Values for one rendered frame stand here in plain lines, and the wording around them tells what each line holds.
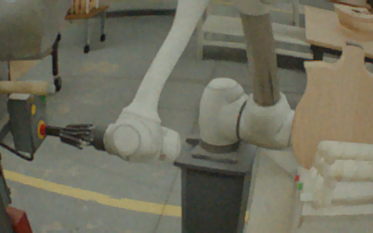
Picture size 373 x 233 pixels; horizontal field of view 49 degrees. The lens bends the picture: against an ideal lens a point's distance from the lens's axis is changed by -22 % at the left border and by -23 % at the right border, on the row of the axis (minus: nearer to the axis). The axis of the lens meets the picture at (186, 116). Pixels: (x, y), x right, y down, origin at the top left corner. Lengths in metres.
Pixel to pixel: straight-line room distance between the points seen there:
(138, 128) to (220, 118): 0.63
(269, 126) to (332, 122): 0.50
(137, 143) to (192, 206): 0.83
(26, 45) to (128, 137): 0.42
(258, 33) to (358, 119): 0.47
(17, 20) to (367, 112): 0.93
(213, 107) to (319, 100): 0.67
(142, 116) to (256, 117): 0.55
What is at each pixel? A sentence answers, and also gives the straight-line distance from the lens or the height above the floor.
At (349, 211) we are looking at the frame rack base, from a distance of 0.97.
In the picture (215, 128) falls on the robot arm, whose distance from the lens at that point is 1.82.
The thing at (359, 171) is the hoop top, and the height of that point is 1.21.
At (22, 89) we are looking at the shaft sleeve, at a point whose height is 1.25.
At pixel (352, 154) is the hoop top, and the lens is 0.98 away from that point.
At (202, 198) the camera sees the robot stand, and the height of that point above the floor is 0.54.
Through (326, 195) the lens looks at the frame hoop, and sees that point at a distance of 0.93.
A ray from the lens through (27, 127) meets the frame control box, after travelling 1.48.
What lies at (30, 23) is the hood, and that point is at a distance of 0.92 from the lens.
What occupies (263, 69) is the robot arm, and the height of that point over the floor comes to 1.12.
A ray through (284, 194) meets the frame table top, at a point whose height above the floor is 0.93.
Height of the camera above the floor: 1.68
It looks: 27 degrees down
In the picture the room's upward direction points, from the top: straight up
